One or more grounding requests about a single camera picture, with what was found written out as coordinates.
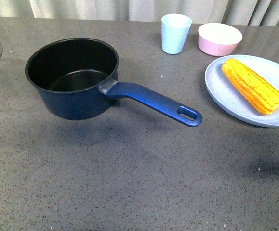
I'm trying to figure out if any white curtain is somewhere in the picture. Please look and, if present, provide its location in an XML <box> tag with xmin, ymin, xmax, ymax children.
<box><xmin>0</xmin><ymin>0</ymin><xmax>279</xmax><ymax>26</ymax></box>

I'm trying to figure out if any light blue plate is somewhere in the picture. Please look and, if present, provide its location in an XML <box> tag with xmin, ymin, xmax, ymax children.
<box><xmin>205</xmin><ymin>55</ymin><xmax>279</xmax><ymax>128</ymax></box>

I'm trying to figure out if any pink bowl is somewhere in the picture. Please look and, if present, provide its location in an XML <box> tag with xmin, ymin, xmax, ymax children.
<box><xmin>198</xmin><ymin>23</ymin><xmax>243</xmax><ymax>57</ymax></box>

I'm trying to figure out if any light blue cup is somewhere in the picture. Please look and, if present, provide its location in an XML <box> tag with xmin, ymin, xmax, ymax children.
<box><xmin>161</xmin><ymin>13</ymin><xmax>192</xmax><ymax>55</ymax></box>

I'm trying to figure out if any yellow corn cob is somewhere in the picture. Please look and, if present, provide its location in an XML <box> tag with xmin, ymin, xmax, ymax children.
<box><xmin>221</xmin><ymin>58</ymin><xmax>279</xmax><ymax>115</ymax></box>

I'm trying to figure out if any dark blue saucepan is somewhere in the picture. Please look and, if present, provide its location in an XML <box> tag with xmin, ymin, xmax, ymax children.
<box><xmin>25</xmin><ymin>38</ymin><xmax>202</xmax><ymax>127</ymax></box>

